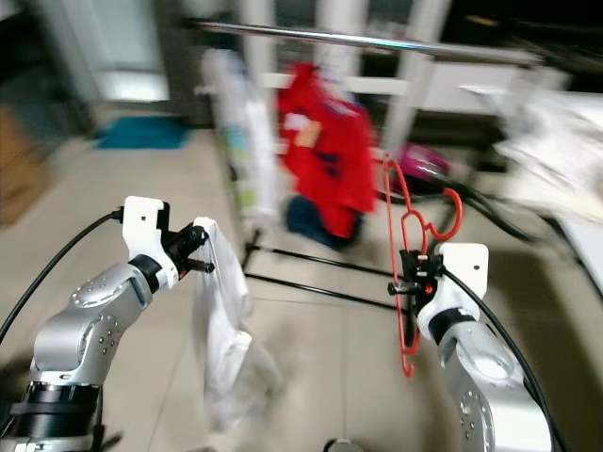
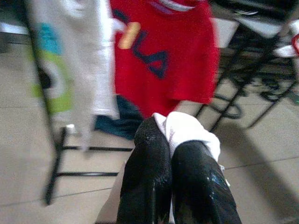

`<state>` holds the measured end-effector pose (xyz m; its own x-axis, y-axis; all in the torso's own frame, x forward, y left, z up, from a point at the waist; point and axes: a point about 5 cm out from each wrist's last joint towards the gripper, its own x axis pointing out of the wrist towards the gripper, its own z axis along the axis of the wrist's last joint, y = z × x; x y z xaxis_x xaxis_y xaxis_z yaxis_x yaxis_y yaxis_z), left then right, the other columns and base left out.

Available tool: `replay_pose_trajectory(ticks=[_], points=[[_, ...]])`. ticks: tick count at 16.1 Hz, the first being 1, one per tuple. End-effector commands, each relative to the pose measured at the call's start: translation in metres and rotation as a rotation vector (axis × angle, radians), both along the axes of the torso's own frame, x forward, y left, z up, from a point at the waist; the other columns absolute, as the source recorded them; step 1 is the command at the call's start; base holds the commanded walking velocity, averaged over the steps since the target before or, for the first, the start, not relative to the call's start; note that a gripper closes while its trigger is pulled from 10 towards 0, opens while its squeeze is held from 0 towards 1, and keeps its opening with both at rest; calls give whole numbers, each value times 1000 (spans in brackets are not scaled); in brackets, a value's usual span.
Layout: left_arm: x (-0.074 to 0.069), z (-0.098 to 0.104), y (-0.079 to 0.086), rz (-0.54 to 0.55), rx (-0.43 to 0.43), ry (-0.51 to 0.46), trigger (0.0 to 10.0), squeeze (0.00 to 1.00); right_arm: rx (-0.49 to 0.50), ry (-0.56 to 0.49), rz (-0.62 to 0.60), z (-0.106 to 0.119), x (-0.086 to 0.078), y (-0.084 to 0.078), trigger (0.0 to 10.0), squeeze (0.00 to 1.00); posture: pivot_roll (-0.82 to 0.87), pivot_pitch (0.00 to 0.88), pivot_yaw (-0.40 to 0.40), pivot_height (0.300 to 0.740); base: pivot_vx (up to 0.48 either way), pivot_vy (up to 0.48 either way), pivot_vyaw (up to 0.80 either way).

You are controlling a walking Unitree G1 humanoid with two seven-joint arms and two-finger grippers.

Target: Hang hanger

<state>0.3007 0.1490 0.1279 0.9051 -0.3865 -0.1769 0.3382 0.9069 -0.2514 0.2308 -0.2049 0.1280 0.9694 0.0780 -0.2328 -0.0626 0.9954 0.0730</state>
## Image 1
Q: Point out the metal clothes rack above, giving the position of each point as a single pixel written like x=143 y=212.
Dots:
x=339 y=38

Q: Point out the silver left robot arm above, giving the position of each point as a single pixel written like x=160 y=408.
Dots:
x=75 y=348

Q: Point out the teal floor mat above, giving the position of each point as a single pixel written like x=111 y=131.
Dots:
x=141 y=132

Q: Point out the pink vacuum cleaner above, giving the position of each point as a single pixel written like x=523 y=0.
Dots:
x=424 y=160

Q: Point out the red plastic clothes hanger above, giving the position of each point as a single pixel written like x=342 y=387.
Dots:
x=459 y=212

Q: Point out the white t-shirt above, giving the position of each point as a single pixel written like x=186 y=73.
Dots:
x=226 y=330

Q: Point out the red printed t-shirt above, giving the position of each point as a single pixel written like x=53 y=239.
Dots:
x=330 y=151

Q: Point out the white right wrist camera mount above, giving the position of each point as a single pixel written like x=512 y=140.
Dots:
x=464 y=268

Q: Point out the white table with black legs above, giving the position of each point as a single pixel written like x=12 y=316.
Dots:
x=586 y=250

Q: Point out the white garment with colourful print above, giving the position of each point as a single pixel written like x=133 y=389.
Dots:
x=245 y=132

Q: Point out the white glass door cabinet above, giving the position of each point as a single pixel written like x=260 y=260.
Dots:
x=462 y=89

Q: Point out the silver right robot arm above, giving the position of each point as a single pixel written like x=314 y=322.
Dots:
x=490 y=386

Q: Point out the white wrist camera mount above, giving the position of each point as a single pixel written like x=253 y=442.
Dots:
x=464 y=268
x=141 y=224

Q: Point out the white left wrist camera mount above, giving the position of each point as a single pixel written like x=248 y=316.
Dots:
x=141 y=224

